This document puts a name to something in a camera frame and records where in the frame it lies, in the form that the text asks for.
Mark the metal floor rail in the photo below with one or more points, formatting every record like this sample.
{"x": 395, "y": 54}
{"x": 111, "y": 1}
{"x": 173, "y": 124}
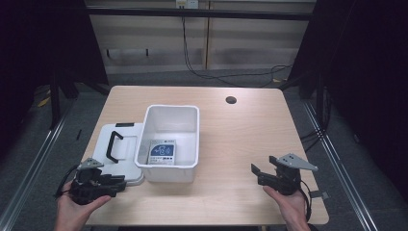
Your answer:
{"x": 35, "y": 160}
{"x": 340, "y": 163}

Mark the person's left hand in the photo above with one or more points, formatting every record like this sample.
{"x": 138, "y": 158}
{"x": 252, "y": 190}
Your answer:
{"x": 72, "y": 213}

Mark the dark curtain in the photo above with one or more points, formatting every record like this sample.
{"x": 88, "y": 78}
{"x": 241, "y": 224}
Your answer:
{"x": 362, "y": 64}
{"x": 38, "y": 41}

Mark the white wall socket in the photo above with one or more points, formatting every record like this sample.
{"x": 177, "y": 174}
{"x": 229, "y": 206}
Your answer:
{"x": 187, "y": 3}

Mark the black horizontal metal bar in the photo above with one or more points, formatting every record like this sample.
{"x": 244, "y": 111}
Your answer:
{"x": 198, "y": 13}

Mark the person's right hand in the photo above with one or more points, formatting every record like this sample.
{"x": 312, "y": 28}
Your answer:
{"x": 290, "y": 208}

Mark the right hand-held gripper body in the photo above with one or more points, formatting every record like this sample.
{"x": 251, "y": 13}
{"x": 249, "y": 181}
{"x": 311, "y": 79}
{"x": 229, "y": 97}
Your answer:
{"x": 287, "y": 174}

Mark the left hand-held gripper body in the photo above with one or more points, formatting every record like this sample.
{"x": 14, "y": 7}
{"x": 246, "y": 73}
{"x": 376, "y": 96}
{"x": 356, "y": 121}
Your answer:
{"x": 88, "y": 189}

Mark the grey tape strip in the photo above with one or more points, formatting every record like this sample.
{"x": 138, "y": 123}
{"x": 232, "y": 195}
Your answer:
{"x": 319, "y": 194}

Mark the blue and white packet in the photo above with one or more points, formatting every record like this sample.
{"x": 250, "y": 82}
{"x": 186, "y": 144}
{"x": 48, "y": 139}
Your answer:
{"x": 162, "y": 152}

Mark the black metal stand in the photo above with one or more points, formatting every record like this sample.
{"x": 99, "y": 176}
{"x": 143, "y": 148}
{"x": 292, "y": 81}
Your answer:
{"x": 55, "y": 102}

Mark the white plastic bin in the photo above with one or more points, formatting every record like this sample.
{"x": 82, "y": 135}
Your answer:
{"x": 171, "y": 128}

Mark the yellow floor tape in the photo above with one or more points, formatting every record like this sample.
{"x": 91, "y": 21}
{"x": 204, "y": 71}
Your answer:
{"x": 44, "y": 102}

